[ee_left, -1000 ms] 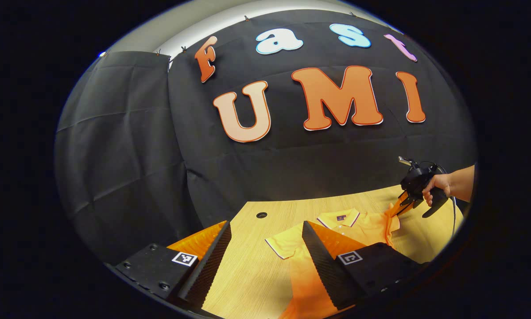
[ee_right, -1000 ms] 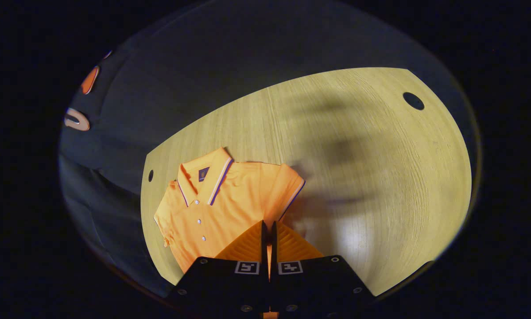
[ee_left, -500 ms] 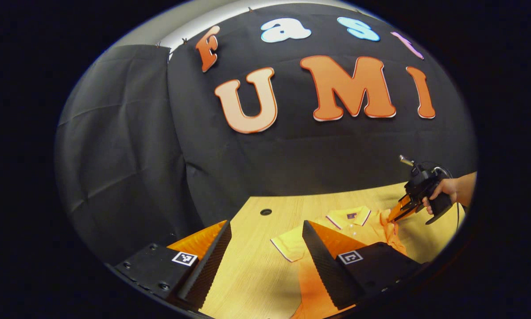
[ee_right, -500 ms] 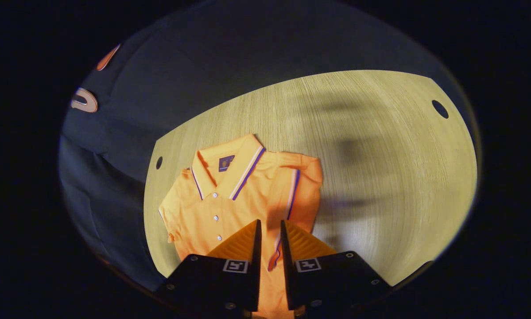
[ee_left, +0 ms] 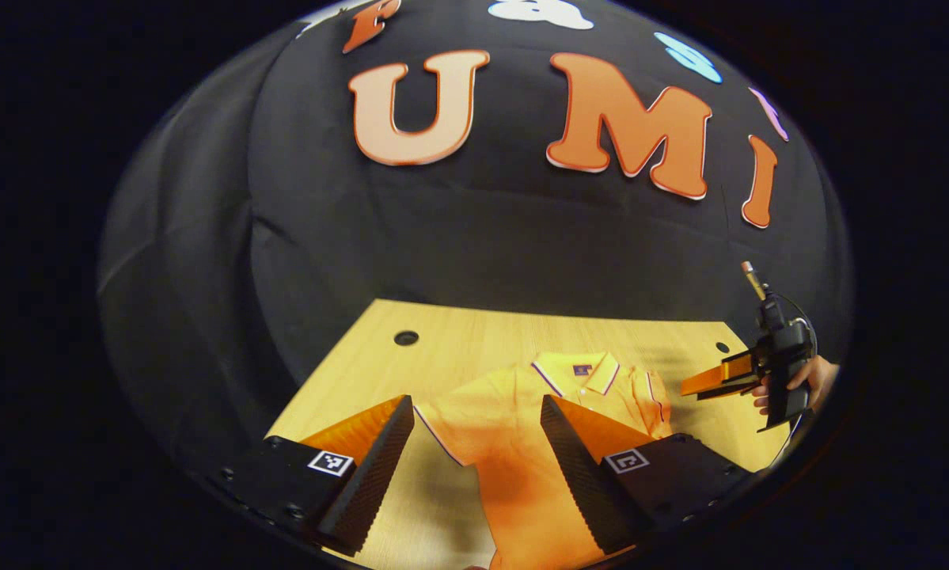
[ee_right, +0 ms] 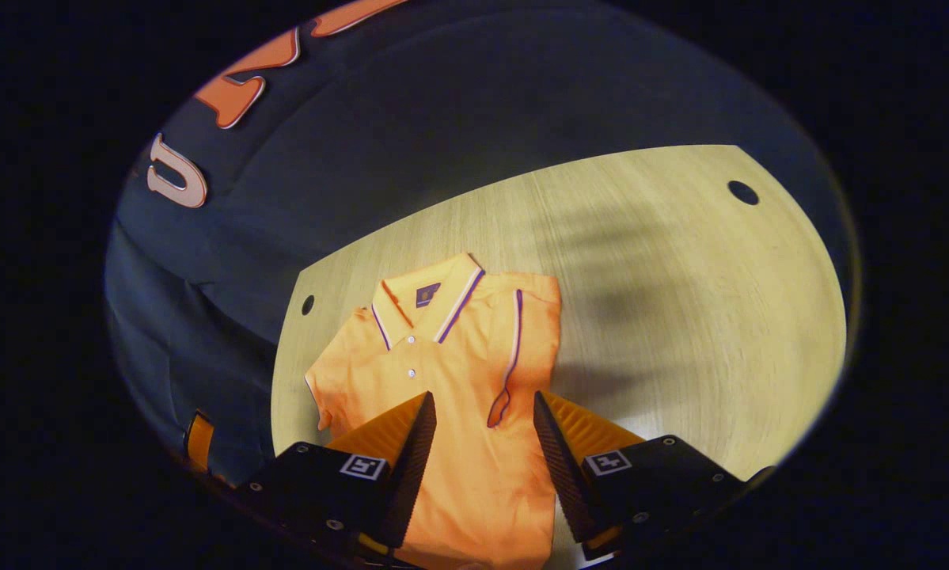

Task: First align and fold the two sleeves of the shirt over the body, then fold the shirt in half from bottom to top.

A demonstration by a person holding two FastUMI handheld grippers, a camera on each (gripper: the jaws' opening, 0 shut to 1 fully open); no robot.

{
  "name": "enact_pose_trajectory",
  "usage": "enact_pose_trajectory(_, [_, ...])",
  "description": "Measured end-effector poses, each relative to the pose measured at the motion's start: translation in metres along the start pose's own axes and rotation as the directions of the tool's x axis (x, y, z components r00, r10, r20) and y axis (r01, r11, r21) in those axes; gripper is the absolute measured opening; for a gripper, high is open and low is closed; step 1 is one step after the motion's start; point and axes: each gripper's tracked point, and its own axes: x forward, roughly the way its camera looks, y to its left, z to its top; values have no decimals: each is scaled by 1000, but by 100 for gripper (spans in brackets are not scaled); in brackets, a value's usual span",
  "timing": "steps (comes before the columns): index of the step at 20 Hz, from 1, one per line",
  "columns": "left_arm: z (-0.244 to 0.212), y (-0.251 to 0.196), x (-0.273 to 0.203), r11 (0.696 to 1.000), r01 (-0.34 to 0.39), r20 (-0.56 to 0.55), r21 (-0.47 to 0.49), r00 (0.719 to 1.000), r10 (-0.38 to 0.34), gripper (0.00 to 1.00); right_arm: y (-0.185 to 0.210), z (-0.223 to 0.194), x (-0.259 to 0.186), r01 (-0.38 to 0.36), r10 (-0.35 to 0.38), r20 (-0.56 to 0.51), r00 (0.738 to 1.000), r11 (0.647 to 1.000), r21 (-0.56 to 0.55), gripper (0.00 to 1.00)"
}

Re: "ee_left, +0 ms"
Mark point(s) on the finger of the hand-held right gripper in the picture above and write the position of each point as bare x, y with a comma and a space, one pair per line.
711, 378
731, 390

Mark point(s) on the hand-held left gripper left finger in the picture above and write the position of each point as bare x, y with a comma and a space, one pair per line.
371, 475

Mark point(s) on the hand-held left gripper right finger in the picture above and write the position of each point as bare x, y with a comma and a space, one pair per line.
581, 475

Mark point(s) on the orange polo T-shirt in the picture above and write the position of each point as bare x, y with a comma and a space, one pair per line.
514, 443

